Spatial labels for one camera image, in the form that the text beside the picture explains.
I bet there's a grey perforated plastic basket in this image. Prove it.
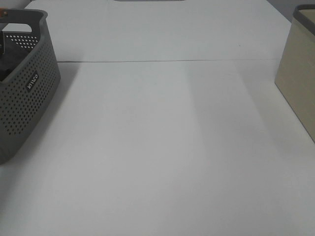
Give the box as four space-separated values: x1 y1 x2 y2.
0 8 61 164

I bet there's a dark grey towel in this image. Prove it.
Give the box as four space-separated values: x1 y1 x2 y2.
0 47 29 81

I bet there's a beige fabric storage bin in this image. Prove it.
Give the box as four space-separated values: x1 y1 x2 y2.
275 4 315 140

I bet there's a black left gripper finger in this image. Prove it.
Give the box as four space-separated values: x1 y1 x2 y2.
0 30 5 56

